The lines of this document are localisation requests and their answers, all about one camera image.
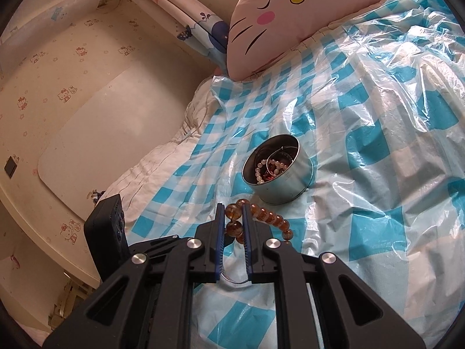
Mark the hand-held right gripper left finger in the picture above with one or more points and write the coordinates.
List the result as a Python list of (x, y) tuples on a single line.
[(219, 247)]

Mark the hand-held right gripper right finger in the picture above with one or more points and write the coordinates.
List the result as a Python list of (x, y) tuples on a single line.
[(247, 247)]

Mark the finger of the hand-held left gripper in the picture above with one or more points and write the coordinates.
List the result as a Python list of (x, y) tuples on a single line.
[(160, 245)]

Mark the thin silver bangle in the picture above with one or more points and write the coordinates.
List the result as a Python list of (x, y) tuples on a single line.
[(236, 282), (290, 152)]

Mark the round metal tin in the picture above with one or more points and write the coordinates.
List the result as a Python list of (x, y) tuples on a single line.
[(283, 189)]

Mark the small dark object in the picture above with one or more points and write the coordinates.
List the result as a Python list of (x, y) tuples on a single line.
[(96, 195)]

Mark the wooden rack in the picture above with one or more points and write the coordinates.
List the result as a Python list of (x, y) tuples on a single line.
[(74, 294)]

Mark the white quilt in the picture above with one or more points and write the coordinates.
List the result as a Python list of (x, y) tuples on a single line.
[(145, 174)]

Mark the blue checkered plastic sheet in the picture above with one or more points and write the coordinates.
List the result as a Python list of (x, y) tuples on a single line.
[(363, 134)]

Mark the white plastic board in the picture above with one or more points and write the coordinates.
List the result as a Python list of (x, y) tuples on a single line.
[(47, 14)]

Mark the pink cat face pillow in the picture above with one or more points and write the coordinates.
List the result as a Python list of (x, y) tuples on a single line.
[(301, 14)]

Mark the pink printed curtain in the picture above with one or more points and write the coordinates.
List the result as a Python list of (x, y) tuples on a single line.
[(170, 3)]

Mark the white padded wall panel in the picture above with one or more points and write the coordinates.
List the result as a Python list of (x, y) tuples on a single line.
[(116, 134)]

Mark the dark wall switch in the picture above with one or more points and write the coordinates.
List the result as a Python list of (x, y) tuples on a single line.
[(11, 166)]

